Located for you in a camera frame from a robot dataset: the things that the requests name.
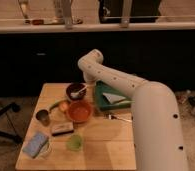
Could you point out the clear glass cup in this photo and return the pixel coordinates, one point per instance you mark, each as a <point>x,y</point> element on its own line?
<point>45,151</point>

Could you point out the peach fruit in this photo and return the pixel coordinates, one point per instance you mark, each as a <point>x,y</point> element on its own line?
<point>63,106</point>

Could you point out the metal measuring cup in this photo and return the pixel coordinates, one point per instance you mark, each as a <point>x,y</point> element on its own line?
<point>43,117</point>

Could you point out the wooden folding table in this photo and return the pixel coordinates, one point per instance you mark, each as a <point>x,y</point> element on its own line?
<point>107,144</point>

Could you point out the green plastic tray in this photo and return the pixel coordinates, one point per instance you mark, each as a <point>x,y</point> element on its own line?
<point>103,103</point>

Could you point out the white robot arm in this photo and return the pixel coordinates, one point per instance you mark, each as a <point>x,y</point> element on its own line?
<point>157,130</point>

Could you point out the purple bowl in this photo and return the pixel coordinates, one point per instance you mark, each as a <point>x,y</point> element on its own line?
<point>74,87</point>

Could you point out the metal fork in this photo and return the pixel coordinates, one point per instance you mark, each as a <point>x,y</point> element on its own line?
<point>111,117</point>

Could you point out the grey cloth in tray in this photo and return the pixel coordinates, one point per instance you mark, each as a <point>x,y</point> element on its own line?
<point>113,98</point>

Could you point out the small orange dish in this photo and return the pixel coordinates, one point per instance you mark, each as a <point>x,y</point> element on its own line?
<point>38,22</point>

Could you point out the green vegetable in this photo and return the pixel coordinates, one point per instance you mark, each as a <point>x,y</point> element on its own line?
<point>56,105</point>

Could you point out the small green cup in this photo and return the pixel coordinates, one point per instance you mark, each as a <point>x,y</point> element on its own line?
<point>74,143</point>

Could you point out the black eraser block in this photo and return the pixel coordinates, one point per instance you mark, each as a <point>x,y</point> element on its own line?
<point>62,128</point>

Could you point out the blue sponge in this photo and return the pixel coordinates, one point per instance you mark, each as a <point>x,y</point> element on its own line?
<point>35,144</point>

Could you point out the black white dish brush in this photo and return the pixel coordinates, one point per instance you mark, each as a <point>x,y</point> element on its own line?
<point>76,94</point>

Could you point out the orange bowl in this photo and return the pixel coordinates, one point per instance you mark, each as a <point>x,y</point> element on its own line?
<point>79,111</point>

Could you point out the black appliance on counter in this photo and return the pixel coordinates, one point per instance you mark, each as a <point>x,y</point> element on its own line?
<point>138,11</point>

